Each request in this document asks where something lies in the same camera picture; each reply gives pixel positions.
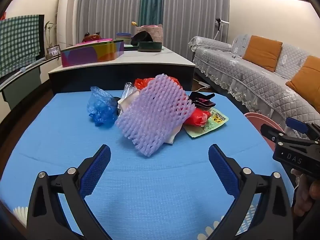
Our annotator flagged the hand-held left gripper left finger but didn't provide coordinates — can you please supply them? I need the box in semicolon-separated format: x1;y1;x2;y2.
26;144;112;240

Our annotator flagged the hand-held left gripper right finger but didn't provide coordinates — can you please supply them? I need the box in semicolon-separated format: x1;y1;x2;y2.
208;144;293;240

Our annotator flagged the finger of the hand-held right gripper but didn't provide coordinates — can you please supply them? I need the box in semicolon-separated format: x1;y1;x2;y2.
260;124;288;144
285;117;320;142

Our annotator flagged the pink plastic bin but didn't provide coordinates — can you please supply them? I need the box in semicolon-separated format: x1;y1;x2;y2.
244;112;284;150

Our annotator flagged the green snack packet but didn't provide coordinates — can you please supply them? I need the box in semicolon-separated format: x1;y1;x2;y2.
183;107;230;138

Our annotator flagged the red plastic bag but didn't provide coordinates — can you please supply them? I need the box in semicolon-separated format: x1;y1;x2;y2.
134;76;212;127

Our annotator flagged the blue plastic bag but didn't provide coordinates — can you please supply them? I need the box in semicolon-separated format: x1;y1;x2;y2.
87;86;120;127

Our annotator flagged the black snack wrapper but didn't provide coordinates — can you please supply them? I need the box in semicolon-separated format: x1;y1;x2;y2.
189;92;217;108

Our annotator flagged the purple foam fruit net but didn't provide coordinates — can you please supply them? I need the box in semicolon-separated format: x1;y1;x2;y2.
115;73;197;157

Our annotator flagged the person's right hand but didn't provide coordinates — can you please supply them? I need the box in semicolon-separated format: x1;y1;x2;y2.
291;169;320;217

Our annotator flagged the blue tablecloth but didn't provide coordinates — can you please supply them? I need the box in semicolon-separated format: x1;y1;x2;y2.
0;90;295;240

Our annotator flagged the orange cushion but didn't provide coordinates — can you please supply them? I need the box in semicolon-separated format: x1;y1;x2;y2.
243;35;283;72
286;55;320;100

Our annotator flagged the grey quilted sofa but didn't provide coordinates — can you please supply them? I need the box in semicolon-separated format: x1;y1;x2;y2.
188;34;320;140

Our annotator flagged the dark green television cabinet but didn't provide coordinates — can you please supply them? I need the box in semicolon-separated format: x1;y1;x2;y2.
0;55;62;110

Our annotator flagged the white-topped coffee table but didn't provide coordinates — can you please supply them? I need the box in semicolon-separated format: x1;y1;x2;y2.
48;45;196;95

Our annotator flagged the multicoloured rectangular box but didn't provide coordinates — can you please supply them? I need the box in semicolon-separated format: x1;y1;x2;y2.
61;39;125;68

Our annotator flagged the white plastic rod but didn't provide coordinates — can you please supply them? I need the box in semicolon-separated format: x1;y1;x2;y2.
0;58;48;87

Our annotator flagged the stack of coloured bowls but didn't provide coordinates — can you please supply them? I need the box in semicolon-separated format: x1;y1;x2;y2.
116;32;132;45

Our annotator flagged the grey curtain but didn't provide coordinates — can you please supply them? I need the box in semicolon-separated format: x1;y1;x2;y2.
77;0;142;47
162;0;230;63

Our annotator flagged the black fabric bag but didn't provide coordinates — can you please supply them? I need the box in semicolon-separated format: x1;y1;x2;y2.
130;31;153;46

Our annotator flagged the bamboo plant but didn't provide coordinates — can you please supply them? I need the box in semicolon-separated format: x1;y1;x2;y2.
44;21;55;48

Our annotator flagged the black television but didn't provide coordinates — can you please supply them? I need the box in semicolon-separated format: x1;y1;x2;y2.
37;14;45;55

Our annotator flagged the green checked cloth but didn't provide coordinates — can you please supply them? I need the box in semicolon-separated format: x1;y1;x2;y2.
0;14;42;73

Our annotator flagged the white standing air conditioner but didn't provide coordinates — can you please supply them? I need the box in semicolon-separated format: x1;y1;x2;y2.
57;0;81;50

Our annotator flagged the teal curtain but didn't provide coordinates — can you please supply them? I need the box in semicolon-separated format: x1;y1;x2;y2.
138;0;164;27

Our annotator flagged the small photo frame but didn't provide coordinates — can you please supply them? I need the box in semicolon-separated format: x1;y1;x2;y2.
46;45;61;57

